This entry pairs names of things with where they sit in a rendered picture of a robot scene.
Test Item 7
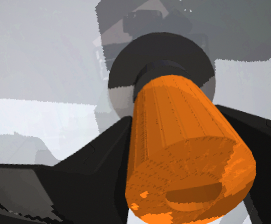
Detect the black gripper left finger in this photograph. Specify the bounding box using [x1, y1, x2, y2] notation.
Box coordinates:
[0, 116, 134, 224]

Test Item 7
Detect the orange tapered knob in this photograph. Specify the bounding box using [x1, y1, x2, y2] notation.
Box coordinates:
[124, 75, 256, 224]

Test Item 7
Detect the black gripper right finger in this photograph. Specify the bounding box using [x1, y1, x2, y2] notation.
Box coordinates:
[215, 104, 271, 224]

